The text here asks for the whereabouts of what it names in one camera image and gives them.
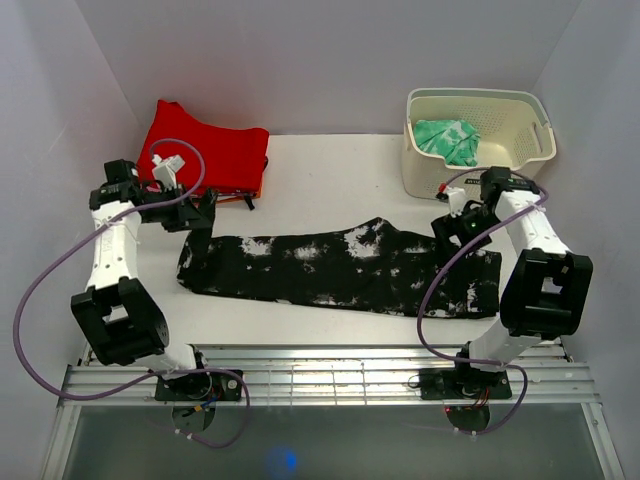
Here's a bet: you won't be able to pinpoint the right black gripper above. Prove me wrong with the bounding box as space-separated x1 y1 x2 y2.
429 207 502 268

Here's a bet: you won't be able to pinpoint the black white tie-dye trousers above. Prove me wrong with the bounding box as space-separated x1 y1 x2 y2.
175 215 503 320

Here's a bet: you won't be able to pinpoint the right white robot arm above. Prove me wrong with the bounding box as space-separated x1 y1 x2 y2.
419 167 593 399

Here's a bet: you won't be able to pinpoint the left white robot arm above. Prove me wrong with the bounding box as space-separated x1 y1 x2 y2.
71 155 217 400

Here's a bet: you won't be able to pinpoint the pink patterned folded trousers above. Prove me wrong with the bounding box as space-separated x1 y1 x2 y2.
219 189 258 197

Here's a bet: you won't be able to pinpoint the red folded trousers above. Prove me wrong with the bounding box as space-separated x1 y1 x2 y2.
137 100 269 196

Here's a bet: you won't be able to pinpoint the green white tie-dye trousers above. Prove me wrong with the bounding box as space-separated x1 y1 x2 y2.
413 120 481 167

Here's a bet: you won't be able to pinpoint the cream plastic laundry basket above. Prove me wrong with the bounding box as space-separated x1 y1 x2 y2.
400 88 557 200

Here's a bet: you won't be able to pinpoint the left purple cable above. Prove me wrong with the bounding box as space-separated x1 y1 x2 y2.
12 138 252 449

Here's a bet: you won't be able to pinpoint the purple cable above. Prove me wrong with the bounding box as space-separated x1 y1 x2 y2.
399 168 549 435
12 138 252 449

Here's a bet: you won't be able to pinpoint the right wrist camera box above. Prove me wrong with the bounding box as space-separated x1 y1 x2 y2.
436 183 468 218

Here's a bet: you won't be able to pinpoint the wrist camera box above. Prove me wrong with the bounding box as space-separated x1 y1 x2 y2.
436 183 468 218
151 154 185 189

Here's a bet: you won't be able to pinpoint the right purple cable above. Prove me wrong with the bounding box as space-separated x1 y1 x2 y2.
399 168 549 435

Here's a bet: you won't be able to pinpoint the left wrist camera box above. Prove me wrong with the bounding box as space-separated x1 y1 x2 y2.
151 154 185 189

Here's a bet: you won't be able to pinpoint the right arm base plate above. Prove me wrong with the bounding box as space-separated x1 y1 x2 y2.
417 365 512 400

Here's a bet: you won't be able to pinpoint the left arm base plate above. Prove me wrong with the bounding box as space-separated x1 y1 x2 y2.
154 370 243 403

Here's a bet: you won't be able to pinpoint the aluminium rail frame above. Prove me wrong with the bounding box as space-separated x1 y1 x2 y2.
39 194 626 480

